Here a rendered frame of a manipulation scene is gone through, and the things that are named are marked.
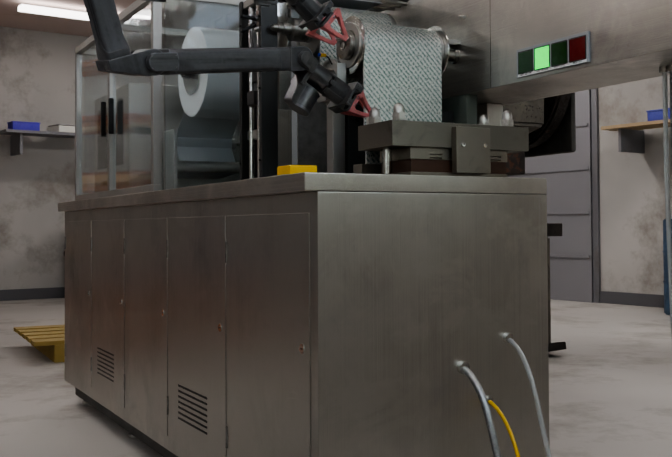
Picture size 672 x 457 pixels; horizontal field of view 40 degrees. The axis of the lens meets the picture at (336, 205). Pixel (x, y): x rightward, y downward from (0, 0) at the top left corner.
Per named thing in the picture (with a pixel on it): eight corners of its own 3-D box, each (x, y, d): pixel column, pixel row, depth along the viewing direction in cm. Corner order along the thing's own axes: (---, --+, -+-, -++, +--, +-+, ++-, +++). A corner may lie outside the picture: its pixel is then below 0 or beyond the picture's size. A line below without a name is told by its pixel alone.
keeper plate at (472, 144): (451, 173, 218) (451, 127, 218) (485, 174, 223) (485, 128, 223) (458, 172, 216) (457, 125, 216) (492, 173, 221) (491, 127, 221)
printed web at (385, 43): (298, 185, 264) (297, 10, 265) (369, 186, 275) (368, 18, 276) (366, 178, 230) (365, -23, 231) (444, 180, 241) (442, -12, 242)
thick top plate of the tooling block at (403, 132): (358, 150, 225) (357, 126, 225) (489, 155, 243) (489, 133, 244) (392, 145, 210) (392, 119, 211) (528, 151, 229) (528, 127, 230)
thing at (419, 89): (363, 135, 230) (363, 62, 231) (441, 139, 241) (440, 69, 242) (364, 135, 230) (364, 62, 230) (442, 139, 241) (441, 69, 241)
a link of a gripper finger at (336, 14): (343, 47, 226) (317, 20, 223) (330, 52, 232) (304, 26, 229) (359, 28, 228) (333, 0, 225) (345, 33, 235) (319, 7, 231)
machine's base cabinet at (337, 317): (62, 402, 414) (62, 211, 416) (198, 389, 444) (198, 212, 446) (316, 602, 192) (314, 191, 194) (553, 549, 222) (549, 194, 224)
